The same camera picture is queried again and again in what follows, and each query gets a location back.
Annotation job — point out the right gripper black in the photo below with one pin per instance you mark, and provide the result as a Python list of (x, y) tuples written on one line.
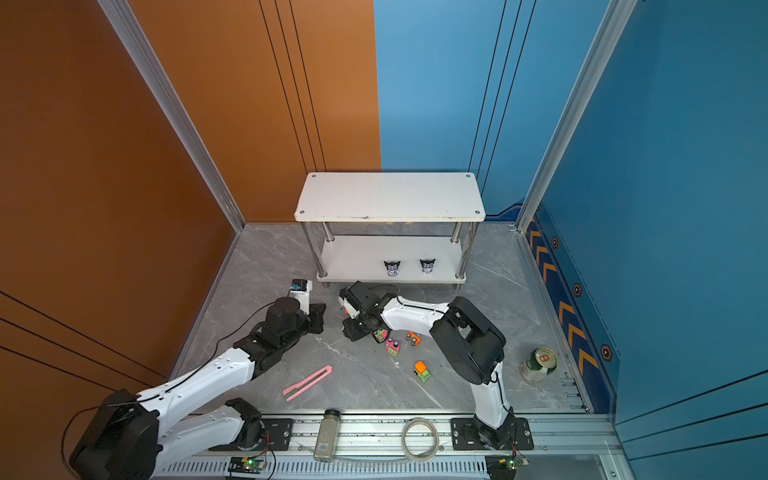
[(350, 332)]

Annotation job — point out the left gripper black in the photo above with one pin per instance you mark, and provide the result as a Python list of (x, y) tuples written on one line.
[(317, 318)]

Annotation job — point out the orange toy car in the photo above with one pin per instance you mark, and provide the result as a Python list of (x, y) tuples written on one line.
[(413, 339)]

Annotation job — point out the black purple robot toy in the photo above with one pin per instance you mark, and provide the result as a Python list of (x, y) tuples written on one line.
[(427, 265)]

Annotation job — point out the orange green toy truck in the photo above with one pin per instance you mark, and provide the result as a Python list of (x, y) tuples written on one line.
[(421, 371)]

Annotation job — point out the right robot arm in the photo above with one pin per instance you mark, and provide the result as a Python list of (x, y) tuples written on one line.
[(472, 345)]

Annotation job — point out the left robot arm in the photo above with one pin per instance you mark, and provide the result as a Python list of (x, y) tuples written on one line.
[(136, 435)]

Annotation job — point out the white two-tier shelf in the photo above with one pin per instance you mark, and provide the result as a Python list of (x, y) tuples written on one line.
[(391, 197)]

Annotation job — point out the pink plastic tongs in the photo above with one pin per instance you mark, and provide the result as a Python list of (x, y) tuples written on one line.
[(292, 392)]

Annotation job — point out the clear plastic bottle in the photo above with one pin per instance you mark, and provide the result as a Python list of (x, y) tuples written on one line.
[(327, 436)]

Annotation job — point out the left circuit board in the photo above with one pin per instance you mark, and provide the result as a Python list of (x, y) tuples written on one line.
[(249, 465)]

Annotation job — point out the circuit board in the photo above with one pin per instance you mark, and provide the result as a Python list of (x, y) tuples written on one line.
[(504, 467), (249, 465)]

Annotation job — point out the tape roll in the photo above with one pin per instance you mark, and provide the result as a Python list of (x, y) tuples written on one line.
[(539, 364)]

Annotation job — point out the right circuit board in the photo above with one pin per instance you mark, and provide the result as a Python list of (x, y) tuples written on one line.
[(504, 467)]

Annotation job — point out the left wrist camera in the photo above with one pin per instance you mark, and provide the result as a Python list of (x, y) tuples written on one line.
[(301, 291)]

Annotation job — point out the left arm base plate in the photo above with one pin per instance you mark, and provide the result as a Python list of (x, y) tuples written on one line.
[(257, 436)]

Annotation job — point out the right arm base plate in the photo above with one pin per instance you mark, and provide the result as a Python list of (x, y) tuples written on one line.
[(472, 434)]

